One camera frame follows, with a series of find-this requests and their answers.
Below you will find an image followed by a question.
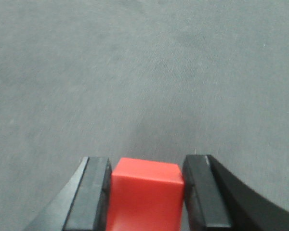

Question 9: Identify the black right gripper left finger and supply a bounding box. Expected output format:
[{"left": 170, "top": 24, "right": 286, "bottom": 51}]
[{"left": 25, "top": 156, "right": 112, "bottom": 231}]

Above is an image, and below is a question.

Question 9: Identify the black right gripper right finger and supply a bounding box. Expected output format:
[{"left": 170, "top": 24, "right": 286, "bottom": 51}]
[{"left": 182, "top": 154, "right": 289, "bottom": 231}]

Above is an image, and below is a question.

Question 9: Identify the red magnetic cube block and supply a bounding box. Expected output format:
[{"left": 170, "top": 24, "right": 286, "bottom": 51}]
[{"left": 106, "top": 157, "right": 184, "bottom": 231}]

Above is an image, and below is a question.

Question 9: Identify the black fabric table mat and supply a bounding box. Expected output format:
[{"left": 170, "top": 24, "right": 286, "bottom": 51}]
[{"left": 0, "top": 0, "right": 289, "bottom": 231}]

